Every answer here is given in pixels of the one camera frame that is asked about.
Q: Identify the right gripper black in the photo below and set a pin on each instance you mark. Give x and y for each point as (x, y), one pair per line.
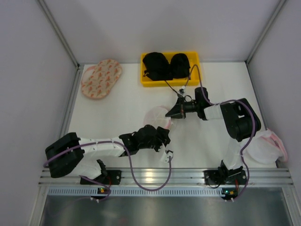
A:
(182, 108)

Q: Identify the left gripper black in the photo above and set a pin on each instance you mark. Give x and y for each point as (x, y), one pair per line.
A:
(162, 135)

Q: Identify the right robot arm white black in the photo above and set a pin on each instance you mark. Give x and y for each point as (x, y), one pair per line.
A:
(240, 120)

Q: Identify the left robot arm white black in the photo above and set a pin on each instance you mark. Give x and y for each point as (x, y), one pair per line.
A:
(76, 156)

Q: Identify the black bra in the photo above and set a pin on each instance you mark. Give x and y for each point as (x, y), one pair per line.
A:
(158, 68)

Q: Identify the patterned beige laundry bag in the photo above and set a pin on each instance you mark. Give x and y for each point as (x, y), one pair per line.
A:
(98, 80)

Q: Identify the yellow plastic bin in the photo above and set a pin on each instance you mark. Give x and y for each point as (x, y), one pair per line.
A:
(193, 81)

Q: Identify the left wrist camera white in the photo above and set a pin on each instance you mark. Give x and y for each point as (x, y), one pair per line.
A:
(167, 156)

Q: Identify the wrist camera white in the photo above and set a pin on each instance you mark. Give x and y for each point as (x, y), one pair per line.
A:
(181, 92)
(167, 156)

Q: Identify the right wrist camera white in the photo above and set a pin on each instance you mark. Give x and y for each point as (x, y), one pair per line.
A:
(181, 92)

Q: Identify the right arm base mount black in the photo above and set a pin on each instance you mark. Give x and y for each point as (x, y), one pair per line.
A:
(218, 177)

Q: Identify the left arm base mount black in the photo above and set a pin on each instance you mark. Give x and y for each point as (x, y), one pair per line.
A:
(113, 177)

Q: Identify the slotted cable duct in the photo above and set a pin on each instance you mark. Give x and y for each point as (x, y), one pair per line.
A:
(135, 191)

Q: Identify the aluminium rail front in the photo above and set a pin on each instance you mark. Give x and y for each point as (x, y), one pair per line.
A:
(259, 177)

